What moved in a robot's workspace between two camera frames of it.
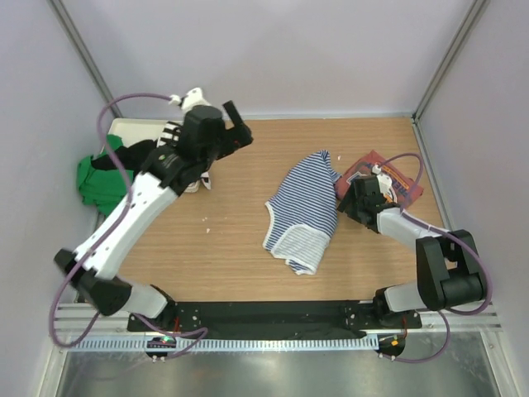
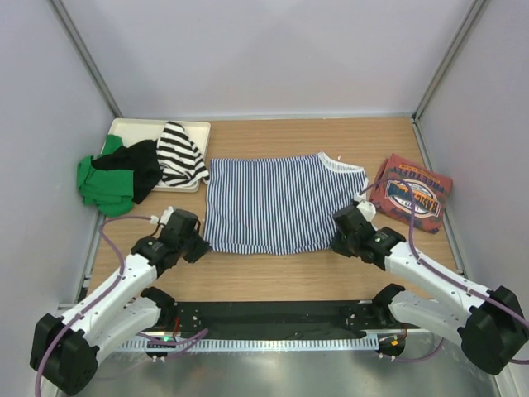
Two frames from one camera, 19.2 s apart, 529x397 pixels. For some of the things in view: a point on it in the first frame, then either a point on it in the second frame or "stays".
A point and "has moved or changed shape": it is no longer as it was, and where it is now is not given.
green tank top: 100,187 stays
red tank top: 405,188 → 431,189
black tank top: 131,156 stays
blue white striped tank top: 302,213 has moved or changed shape
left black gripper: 236,137 → 202,247
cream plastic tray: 132,130 stays
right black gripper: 350,210 → 338,247
